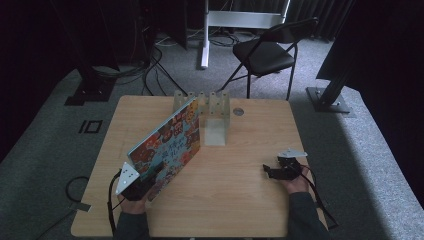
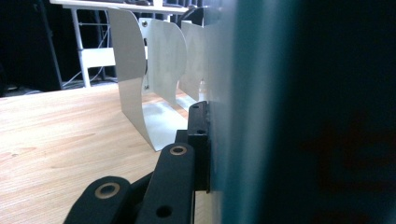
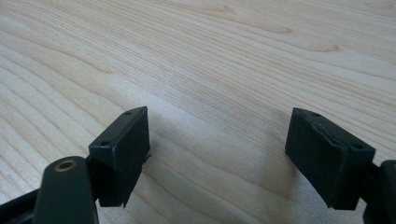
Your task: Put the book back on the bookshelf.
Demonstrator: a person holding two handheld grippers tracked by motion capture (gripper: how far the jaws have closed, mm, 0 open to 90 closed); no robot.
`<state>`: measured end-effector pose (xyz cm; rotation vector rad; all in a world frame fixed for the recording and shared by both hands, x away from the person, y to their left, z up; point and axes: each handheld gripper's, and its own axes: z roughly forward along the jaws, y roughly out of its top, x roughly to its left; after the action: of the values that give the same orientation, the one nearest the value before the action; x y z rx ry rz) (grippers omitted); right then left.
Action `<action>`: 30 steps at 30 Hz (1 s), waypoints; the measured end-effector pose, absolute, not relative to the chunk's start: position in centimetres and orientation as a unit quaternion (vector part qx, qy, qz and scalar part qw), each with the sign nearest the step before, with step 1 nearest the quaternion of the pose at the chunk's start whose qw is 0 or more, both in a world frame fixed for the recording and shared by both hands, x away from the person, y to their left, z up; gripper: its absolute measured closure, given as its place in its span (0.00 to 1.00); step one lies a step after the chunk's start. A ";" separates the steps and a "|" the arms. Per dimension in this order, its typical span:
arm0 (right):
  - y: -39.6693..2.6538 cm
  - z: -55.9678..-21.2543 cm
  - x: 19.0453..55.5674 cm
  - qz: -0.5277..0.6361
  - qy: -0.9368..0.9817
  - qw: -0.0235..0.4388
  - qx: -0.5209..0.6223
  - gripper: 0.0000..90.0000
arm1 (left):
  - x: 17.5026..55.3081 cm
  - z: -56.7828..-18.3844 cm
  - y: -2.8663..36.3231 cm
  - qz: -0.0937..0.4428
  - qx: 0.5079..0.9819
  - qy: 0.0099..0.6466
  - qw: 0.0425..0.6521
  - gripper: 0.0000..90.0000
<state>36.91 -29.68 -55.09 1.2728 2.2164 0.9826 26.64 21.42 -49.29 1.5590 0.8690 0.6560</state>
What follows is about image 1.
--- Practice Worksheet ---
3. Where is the black folding chair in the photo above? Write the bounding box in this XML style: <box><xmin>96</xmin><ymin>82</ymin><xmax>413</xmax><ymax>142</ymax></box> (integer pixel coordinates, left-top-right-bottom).
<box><xmin>218</xmin><ymin>17</ymin><xmax>320</xmax><ymax>101</ymax></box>

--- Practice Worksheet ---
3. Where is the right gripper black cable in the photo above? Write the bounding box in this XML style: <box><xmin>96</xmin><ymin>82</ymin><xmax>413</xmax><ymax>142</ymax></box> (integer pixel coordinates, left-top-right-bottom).
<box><xmin>298</xmin><ymin>163</ymin><xmax>340</xmax><ymax>231</ymax></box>

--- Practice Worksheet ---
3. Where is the bundle of floor cables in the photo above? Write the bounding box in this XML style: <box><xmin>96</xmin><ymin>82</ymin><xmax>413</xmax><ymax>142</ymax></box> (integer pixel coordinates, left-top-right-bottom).
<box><xmin>93</xmin><ymin>29</ymin><xmax>241</xmax><ymax>98</ymax></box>

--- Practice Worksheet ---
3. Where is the grey floor tape piece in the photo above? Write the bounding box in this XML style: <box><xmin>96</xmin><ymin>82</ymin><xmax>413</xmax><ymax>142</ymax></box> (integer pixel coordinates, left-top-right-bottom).
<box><xmin>69</xmin><ymin>201</ymin><xmax>92</xmax><ymax>213</ymax></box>

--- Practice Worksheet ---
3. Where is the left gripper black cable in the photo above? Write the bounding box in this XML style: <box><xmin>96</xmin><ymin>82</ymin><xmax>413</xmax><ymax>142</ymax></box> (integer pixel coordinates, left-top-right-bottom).
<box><xmin>107</xmin><ymin>170</ymin><xmax>124</xmax><ymax>235</ymax></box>

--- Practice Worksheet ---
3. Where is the white metal stand frame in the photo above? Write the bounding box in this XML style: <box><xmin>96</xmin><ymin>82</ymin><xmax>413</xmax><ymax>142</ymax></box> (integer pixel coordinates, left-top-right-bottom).
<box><xmin>199</xmin><ymin>0</ymin><xmax>292</xmax><ymax>70</ymax></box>

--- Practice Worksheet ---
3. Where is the person's left hand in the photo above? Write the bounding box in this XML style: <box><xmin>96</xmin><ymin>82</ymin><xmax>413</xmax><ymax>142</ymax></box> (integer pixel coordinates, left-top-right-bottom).
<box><xmin>117</xmin><ymin>194</ymin><xmax>148</xmax><ymax>215</ymax></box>

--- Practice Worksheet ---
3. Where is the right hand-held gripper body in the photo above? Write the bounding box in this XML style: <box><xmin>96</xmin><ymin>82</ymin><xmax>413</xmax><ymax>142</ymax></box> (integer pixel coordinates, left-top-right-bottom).
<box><xmin>272</xmin><ymin>148</ymin><xmax>309</xmax><ymax>181</ymax></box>

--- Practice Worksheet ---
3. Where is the person's right hand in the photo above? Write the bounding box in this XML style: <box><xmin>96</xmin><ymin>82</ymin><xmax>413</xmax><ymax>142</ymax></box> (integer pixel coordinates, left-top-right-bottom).
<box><xmin>282</xmin><ymin>165</ymin><xmax>312</xmax><ymax>195</ymax></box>

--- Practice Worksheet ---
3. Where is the colourful cartoon picture book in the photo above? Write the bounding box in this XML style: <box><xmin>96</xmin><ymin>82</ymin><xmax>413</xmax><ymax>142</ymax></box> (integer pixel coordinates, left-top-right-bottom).
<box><xmin>127</xmin><ymin>96</ymin><xmax>202</xmax><ymax>203</ymax></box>

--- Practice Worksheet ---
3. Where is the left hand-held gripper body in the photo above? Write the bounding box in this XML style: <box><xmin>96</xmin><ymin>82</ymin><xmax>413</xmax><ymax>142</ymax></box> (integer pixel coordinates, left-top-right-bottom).
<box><xmin>115</xmin><ymin>161</ymin><xmax>158</xmax><ymax>202</ymax></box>

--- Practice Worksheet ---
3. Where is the black stand with base plate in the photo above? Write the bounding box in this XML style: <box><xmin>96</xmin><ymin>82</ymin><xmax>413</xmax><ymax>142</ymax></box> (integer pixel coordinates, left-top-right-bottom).
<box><xmin>305</xmin><ymin>0</ymin><xmax>358</xmax><ymax>115</ymax></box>
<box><xmin>64</xmin><ymin>0</ymin><xmax>117</xmax><ymax>107</ymax></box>

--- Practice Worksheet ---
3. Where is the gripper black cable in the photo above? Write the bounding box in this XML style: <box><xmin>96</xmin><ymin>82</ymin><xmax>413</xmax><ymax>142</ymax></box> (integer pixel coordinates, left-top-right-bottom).
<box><xmin>298</xmin><ymin>163</ymin><xmax>340</xmax><ymax>231</ymax></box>
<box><xmin>107</xmin><ymin>170</ymin><xmax>124</xmax><ymax>235</ymax></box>

